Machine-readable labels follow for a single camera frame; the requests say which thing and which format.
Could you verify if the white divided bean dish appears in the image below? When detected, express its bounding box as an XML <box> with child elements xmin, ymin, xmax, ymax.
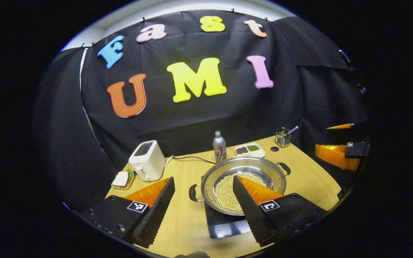
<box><xmin>234</xmin><ymin>143</ymin><xmax>266</xmax><ymax>158</ymax></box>

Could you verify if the white toaster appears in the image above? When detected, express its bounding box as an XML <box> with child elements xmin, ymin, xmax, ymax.
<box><xmin>128</xmin><ymin>140</ymin><xmax>166</xmax><ymax>181</ymax></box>

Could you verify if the black power cable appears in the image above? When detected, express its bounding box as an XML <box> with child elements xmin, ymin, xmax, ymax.
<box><xmin>164</xmin><ymin>155</ymin><xmax>217</xmax><ymax>166</ymax></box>

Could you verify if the steel pot with black handles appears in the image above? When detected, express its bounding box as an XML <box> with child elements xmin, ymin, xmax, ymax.
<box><xmin>189</xmin><ymin>156</ymin><xmax>291</xmax><ymax>216</ymax></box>

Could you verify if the sandwich with lettuce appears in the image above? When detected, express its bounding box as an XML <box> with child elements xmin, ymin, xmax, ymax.
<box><xmin>113</xmin><ymin>170</ymin><xmax>134</xmax><ymax>188</ymax></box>

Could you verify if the wire mesh utensil holder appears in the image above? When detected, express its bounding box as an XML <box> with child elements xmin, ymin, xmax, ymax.
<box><xmin>275</xmin><ymin>127</ymin><xmax>291</xmax><ymax>148</ymax></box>

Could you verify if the black induction cooktop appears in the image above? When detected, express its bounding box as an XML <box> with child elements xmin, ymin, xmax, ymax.
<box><xmin>201</xmin><ymin>175</ymin><xmax>253</xmax><ymax>239</ymax></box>

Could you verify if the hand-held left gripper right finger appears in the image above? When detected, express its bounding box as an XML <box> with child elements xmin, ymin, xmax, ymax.
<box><xmin>232</xmin><ymin>175</ymin><xmax>328</xmax><ymax>248</ymax></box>

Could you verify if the pile of yellow soybeans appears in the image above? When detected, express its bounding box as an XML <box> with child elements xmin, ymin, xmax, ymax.
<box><xmin>214</xmin><ymin>173</ymin><xmax>266</xmax><ymax>212</ymax></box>

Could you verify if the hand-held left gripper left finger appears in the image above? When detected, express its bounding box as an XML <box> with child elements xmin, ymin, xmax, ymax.
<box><xmin>80</xmin><ymin>176</ymin><xmax>176</xmax><ymax>248</ymax></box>

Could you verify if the printed aluminium drink bottle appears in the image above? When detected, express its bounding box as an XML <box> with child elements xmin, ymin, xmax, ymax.
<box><xmin>213</xmin><ymin>130</ymin><xmax>227</xmax><ymax>163</ymax></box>

